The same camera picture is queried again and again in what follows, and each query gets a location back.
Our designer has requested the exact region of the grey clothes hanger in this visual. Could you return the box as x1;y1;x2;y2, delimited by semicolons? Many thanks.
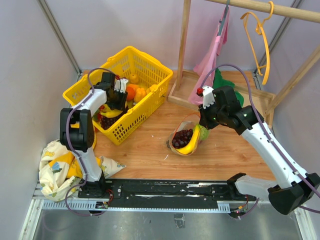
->
217;0;230;36

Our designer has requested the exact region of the yellow plastic basket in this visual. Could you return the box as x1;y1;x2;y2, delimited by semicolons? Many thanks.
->
63;46;173;146

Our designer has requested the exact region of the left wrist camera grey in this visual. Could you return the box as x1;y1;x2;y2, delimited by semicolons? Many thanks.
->
114;78;129;94

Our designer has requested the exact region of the orange fruit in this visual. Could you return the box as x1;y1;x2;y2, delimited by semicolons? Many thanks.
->
126;84;139;102

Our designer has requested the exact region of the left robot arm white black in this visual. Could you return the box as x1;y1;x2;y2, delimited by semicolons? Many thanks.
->
59;69;129;198

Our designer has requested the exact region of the patterned yellow white cloth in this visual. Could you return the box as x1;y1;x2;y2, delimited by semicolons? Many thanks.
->
38;124;126;203

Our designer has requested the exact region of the cherry sprig with leaves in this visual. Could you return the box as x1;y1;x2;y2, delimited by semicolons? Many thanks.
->
92;105;105;122

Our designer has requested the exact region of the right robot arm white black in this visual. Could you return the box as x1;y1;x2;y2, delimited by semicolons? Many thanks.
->
196;86;320;215

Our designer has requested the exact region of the clear zip top bag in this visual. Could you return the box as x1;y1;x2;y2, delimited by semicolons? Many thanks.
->
166;113;210;156

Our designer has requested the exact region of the green custard apple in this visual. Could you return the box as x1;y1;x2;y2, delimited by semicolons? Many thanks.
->
199;126;210;141

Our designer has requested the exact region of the yellow pear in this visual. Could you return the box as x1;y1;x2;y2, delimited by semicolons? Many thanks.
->
129;73;140;85

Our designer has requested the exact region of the pink shirt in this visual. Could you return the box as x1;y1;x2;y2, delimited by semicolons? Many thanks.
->
188;9;230;105

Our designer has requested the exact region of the yellow clothes hanger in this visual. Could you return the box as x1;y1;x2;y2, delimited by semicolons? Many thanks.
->
240;1;275;86

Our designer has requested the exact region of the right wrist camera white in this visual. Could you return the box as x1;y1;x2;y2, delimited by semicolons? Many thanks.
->
196;85;215;109

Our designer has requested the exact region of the dark grape bunch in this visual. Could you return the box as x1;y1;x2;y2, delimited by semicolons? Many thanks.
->
171;128;193;149

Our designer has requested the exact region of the wooden clothes rack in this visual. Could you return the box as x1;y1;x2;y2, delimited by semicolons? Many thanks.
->
167;0;320;133

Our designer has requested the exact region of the black grape bunch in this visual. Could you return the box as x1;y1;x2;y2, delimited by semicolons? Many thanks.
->
100;116;117;130

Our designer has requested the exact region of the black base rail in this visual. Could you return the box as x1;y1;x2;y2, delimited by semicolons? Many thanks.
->
77;178;256;213

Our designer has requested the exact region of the yellow banana bunch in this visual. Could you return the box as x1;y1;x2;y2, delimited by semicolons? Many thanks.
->
172;122;201;156

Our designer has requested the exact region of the green cloth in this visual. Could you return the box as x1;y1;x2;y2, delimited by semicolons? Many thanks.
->
213;68;244;107

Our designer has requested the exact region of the yellow bell pepper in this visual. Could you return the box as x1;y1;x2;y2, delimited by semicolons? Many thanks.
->
134;87;147;103
146;84;158;94

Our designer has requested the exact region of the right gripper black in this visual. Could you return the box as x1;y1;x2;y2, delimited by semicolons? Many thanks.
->
198;99;227;131

